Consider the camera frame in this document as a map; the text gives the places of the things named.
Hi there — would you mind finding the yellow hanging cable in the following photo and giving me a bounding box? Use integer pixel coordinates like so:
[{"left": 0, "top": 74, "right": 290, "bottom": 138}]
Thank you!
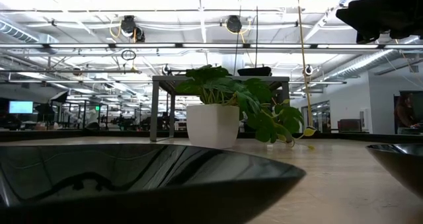
[{"left": 295, "top": 0, "right": 314, "bottom": 128}]

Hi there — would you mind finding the grey ventilation duct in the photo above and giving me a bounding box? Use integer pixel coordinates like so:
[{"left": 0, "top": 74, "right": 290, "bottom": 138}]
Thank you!
[{"left": 0, "top": 20, "right": 59, "bottom": 46}]

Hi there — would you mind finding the green plant in white pot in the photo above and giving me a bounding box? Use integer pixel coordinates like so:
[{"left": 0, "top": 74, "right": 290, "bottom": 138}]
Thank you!
[{"left": 174, "top": 63, "right": 317, "bottom": 151}]

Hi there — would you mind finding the black rounded mini plate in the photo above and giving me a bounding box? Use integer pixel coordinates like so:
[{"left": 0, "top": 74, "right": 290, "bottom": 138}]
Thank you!
[{"left": 0, "top": 143, "right": 307, "bottom": 224}]

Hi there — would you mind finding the black leaf shaped mini plate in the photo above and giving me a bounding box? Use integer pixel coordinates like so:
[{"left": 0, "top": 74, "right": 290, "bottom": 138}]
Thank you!
[{"left": 365, "top": 143, "right": 423, "bottom": 200}]

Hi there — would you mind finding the person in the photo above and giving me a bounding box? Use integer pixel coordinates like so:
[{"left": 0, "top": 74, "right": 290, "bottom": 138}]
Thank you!
[{"left": 395, "top": 93, "right": 422, "bottom": 130}]

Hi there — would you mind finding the blue lit monitor screen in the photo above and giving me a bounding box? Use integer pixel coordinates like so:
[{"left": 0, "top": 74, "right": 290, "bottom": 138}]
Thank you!
[{"left": 8, "top": 100, "right": 34, "bottom": 115}]

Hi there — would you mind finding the black hanging cable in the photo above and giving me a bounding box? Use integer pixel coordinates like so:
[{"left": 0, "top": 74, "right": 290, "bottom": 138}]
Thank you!
[{"left": 254, "top": 0, "right": 259, "bottom": 69}]

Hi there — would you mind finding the black looped ceiling cable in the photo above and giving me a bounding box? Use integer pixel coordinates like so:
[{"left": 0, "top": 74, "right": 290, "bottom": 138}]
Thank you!
[{"left": 120, "top": 49, "right": 137, "bottom": 61}]

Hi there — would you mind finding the black ceiling cable reel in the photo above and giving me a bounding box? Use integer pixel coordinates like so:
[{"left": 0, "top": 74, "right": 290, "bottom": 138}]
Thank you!
[
  {"left": 120, "top": 15, "right": 147, "bottom": 43},
  {"left": 225, "top": 15, "right": 243, "bottom": 34}
]

